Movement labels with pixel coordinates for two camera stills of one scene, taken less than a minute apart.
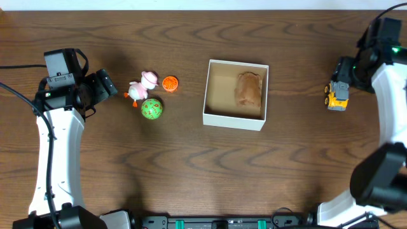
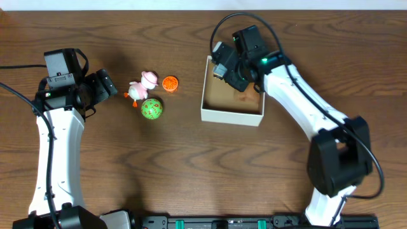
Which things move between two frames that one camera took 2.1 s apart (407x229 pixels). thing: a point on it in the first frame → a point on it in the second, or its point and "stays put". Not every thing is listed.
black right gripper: (341, 73) → (232, 78)
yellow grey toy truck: (337, 96) → (219, 70)
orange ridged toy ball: (170, 84) stays put
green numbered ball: (151, 109) stays put
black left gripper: (103, 83) stays put
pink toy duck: (138, 90) stays put
